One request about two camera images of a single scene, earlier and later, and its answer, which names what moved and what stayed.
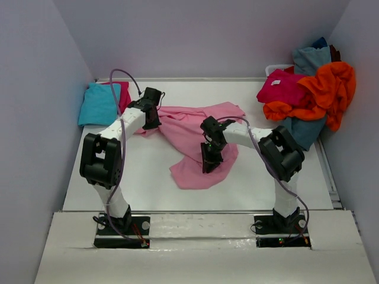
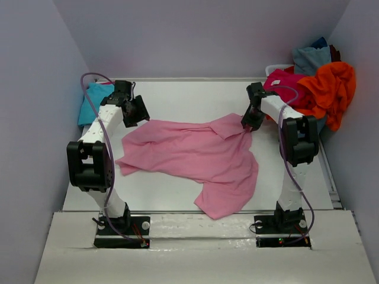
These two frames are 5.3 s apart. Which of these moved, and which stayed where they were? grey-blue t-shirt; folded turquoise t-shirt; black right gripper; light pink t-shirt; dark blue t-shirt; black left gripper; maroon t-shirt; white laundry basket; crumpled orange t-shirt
Moved: light pink t-shirt; black left gripper; black right gripper
Stayed: dark blue t-shirt; crumpled orange t-shirt; folded turquoise t-shirt; white laundry basket; maroon t-shirt; grey-blue t-shirt
